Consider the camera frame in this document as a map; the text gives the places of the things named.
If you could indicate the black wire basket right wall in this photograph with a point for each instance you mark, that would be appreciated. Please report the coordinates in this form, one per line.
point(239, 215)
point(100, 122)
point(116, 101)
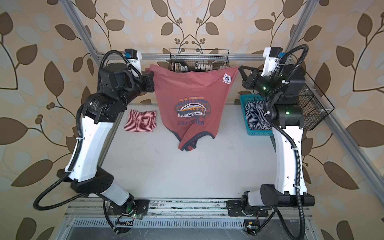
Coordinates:
point(312, 97)

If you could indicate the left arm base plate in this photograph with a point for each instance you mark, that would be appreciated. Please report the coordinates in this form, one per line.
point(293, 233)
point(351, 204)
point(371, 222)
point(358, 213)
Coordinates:
point(130, 208)

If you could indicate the black wire basket wall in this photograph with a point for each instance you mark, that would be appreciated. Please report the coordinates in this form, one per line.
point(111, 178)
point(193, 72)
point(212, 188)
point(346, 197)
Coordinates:
point(209, 55)
point(312, 97)

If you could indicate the maroon tank top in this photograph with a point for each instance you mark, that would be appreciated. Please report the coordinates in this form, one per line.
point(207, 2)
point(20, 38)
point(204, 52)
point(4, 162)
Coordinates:
point(191, 104)

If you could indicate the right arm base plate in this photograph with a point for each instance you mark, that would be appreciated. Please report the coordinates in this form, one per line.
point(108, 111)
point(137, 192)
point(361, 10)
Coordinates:
point(236, 209)

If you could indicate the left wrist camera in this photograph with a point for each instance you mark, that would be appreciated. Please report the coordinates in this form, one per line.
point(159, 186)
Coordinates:
point(134, 57)

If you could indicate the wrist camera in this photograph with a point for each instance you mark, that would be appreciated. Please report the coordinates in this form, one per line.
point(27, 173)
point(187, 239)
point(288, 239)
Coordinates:
point(272, 57)
point(134, 57)

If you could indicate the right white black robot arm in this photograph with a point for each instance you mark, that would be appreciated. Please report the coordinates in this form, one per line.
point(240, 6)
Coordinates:
point(283, 109)

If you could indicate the red white striped tank top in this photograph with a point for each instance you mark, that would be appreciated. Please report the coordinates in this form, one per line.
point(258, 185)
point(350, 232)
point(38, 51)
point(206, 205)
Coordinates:
point(141, 121)

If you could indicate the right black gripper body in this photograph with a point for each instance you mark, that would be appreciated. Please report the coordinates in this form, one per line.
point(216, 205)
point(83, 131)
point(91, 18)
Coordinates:
point(264, 87)

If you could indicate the navy white striped tank top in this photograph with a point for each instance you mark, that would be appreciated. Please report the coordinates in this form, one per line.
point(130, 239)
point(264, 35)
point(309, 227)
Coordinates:
point(255, 116)

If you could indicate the black tool with vials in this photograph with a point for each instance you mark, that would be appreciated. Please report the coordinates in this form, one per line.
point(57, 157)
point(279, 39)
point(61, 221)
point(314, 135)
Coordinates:
point(181, 66)

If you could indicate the black wire basket back wall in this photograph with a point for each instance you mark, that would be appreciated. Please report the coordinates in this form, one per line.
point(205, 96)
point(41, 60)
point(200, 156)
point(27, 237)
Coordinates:
point(209, 55)

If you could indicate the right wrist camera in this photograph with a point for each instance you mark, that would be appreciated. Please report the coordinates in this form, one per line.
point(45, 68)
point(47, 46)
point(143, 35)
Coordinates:
point(272, 57)

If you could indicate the aluminium front rail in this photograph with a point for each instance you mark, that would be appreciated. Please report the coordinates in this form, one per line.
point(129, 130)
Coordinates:
point(174, 208)

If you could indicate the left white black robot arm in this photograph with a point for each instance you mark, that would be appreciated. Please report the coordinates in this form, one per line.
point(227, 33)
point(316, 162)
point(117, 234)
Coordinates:
point(95, 118)

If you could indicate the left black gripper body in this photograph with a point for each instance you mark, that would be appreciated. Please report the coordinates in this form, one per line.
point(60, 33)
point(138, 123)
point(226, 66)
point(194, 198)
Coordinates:
point(133, 85)

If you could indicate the teal plastic basket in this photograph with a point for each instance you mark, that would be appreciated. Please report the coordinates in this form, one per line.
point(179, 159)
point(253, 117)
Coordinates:
point(253, 98)

